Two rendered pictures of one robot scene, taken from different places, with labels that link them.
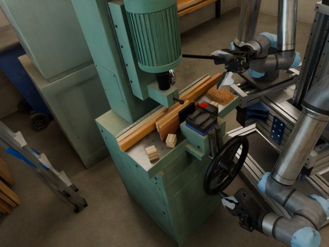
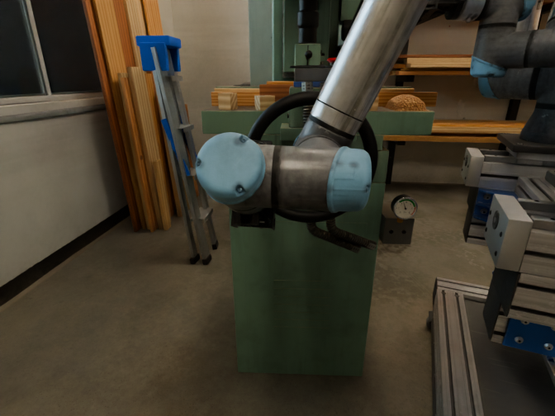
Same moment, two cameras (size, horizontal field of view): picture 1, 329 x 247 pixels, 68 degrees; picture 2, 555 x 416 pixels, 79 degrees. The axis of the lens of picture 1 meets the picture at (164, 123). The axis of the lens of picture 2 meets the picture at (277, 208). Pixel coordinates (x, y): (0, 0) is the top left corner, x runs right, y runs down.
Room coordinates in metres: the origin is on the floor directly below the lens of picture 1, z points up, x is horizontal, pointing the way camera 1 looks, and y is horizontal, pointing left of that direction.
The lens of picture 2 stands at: (-0.01, -0.61, 0.98)
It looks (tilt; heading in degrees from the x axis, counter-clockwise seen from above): 21 degrees down; 38
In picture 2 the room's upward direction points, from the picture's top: straight up
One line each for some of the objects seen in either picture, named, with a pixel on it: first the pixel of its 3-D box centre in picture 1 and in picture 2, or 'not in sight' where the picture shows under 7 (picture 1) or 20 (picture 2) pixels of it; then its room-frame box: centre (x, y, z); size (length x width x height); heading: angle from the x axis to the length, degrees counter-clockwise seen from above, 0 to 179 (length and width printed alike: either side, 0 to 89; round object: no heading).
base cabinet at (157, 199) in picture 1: (166, 170); (300, 247); (0.98, 0.04, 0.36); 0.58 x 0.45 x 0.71; 35
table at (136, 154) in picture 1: (189, 128); (314, 120); (0.81, -0.11, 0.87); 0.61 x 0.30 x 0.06; 125
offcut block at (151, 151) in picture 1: (152, 153); (227, 101); (0.66, 0.07, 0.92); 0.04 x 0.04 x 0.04; 14
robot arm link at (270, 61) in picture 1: (261, 63); (500, 51); (0.97, -0.50, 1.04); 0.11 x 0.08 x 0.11; 83
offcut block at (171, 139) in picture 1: (171, 140); (264, 102); (0.71, -0.01, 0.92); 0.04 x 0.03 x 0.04; 156
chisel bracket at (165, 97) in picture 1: (163, 93); (307, 61); (0.90, -0.02, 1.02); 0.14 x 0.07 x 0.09; 35
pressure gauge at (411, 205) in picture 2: not in sight; (402, 209); (0.86, -0.36, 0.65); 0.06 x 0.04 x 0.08; 125
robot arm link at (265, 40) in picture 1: (259, 44); (502, 3); (0.98, -0.48, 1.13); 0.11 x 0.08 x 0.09; 125
